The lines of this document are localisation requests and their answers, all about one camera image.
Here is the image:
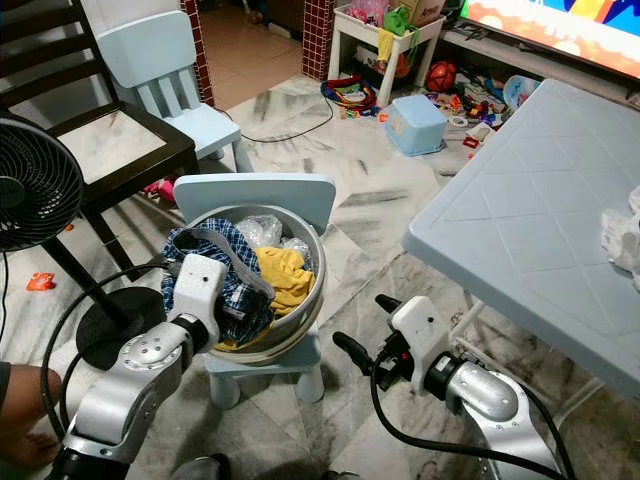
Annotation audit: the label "light blue child chair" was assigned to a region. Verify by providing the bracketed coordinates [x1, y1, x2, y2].
[95, 10, 253, 177]
[171, 173, 337, 411]

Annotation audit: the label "clear plastic bag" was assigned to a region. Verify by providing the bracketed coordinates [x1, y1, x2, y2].
[233, 213, 312, 263]

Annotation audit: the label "colourful toy rings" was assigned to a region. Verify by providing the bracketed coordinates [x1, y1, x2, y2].
[319, 75, 382, 120]

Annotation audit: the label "pink bag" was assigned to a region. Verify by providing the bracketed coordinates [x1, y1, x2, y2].
[345, 0, 391, 27]

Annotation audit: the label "grey robot foot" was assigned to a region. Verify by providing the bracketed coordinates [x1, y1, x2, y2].
[168, 455, 233, 480]

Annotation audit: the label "black standing fan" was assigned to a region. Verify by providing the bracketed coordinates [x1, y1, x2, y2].
[0, 115, 163, 373]

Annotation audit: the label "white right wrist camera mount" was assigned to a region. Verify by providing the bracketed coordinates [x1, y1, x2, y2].
[389, 295, 453, 393]

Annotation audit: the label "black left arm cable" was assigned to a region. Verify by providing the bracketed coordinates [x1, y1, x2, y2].
[42, 260, 179, 456]

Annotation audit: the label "flat screen television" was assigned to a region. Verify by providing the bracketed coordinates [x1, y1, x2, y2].
[458, 0, 640, 83]

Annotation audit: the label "light blue plastic bin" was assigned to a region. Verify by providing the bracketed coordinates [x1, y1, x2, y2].
[387, 95, 452, 159]

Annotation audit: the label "white cloth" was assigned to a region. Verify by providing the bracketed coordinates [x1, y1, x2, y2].
[600, 185, 640, 278]

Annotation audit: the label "white toy shelf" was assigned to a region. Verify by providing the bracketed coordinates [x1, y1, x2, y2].
[324, 0, 448, 109]

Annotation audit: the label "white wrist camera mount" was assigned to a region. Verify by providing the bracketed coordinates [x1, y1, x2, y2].
[389, 295, 453, 393]
[174, 255, 231, 339]

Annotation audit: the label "light blue plastic table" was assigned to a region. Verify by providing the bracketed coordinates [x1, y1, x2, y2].
[401, 78, 640, 403]

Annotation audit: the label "green toy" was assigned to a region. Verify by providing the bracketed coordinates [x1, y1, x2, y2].
[381, 4, 418, 37]

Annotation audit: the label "cardboard box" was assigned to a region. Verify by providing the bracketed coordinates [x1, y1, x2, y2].
[400, 0, 448, 27]

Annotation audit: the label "blue plaid garment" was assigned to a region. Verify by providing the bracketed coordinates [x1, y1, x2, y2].
[159, 224, 278, 349]

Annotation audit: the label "person's bare leg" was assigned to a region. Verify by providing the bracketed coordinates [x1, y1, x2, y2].
[0, 363, 67, 473]

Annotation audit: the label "metal basin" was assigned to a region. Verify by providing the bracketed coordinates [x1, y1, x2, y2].
[174, 204, 329, 367]

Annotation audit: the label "small orange toy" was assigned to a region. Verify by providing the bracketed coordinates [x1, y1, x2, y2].
[26, 271, 59, 294]

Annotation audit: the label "yellow garment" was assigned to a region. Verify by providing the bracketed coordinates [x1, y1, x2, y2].
[252, 245, 322, 318]

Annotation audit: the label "orange basketball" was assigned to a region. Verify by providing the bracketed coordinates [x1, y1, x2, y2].
[424, 60, 460, 95]

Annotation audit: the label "dark wooden chair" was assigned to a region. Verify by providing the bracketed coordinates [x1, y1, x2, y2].
[0, 0, 201, 283]

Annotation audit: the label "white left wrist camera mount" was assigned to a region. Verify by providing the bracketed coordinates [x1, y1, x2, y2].
[174, 255, 231, 339]

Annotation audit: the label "yellow cloth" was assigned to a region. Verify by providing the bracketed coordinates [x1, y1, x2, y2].
[374, 28, 402, 64]

